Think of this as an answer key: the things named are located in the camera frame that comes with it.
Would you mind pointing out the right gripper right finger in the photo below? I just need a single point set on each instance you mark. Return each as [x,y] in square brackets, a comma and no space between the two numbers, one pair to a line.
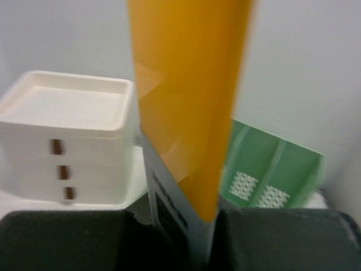
[285,239]

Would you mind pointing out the yellow plastic folder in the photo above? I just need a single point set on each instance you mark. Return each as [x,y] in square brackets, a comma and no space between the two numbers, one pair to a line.
[188,57]

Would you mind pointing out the white drawer cabinet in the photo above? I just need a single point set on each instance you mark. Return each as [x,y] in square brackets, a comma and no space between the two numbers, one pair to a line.
[93,116]

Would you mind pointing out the green file rack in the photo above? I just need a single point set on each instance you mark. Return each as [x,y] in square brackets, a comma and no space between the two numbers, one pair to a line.
[265,171]

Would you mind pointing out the white top drawer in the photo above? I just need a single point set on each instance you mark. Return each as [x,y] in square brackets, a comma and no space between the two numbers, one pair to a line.
[57,147]

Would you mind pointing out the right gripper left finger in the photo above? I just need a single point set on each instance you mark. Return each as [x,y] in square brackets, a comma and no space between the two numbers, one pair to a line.
[75,240]

